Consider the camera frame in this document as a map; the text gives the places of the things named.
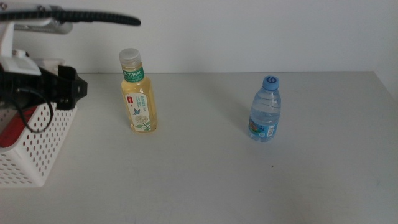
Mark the yellow tea bottle green label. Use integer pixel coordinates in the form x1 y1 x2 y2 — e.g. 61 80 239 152
118 47 159 134

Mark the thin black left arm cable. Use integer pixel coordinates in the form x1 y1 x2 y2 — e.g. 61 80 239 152
12 86 55 134

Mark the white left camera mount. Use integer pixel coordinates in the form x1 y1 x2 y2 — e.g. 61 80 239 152
0 18 43 77

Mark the white perforated plastic basket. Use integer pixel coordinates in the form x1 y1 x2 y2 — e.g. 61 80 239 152
0 58 78 189

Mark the red soda can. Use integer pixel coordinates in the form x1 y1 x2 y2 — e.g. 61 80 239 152
0 105 39 149

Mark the clear water bottle blue cap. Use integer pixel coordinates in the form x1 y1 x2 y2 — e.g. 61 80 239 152
248 75 282 143

